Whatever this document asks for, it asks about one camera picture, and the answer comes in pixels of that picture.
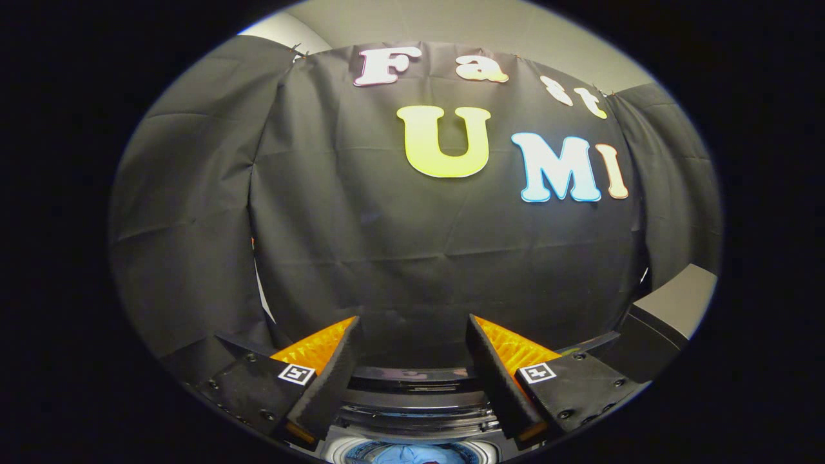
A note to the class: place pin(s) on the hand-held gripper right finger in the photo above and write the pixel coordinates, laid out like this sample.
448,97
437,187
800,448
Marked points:
496,380

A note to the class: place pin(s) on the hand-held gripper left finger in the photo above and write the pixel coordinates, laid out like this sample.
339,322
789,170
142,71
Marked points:
335,374

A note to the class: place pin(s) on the light blue polo shirt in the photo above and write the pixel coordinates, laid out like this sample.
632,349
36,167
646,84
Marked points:
419,455

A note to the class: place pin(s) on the black backdrop cloth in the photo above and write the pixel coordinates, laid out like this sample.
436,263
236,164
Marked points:
387,258

